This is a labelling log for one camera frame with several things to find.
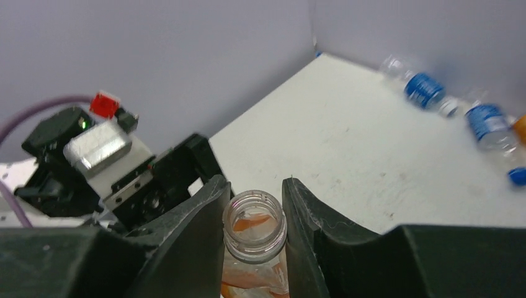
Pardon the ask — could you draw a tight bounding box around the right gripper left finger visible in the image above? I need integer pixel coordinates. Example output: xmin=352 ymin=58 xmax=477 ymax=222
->
xmin=1 ymin=175 xmax=231 ymax=297

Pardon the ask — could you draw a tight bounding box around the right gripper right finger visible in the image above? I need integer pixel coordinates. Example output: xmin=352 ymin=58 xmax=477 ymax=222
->
xmin=282 ymin=178 xmax=525 ymax=297

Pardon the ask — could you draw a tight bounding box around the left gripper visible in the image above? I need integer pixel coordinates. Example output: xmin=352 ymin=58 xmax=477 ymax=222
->
xmin=104 ymin=133 xmax=223 ymax=230

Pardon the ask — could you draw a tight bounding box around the orange label bottle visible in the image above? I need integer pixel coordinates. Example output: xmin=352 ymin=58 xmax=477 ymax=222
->
xmin=221 ymin=190 xmax=290 ymax=297

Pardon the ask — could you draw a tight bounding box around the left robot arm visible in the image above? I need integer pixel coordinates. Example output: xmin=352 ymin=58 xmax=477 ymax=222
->
xmin=14 ymin=106 xmax=223 ymax=231

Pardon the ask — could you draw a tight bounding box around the blue label bottle blue cap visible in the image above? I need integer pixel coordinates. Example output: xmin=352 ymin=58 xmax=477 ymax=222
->
xmin=463 ymin=90 xmax=525 ymax=187

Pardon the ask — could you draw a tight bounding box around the orange juice bottle far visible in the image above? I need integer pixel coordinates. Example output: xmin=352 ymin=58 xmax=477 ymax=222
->
xmin=512 ymin=115 xmax=526 ymax=146

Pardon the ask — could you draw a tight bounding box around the clear bottle blue label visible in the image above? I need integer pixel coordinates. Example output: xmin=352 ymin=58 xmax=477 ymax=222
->
xmin=379 ymin=55 xmax=458 ymax=118

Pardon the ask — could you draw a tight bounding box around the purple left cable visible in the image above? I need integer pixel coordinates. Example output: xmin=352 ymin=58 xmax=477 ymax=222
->
xmin=0 ymin=95 xmax=96 ymax=229

